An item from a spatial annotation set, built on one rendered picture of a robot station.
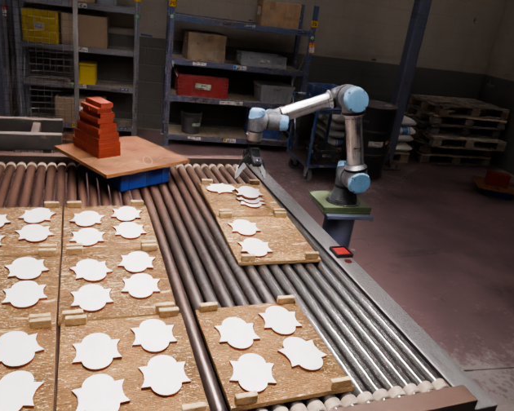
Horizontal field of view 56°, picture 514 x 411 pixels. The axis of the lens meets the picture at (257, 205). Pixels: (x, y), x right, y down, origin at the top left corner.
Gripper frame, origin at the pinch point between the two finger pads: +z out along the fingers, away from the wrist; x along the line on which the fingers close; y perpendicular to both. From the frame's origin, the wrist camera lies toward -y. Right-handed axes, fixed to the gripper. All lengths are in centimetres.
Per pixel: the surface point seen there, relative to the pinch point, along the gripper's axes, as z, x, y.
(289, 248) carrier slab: 10, -6, -52
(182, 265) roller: 12, 39, -61
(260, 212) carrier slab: 10.3, -2.7, -16.4
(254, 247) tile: 9, 10, -53
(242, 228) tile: 9.4, 10.6, -36.0
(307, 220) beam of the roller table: 12.4, -25.8, -20.6
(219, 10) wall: -66, -59, 468
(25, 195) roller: 12, 104, 3
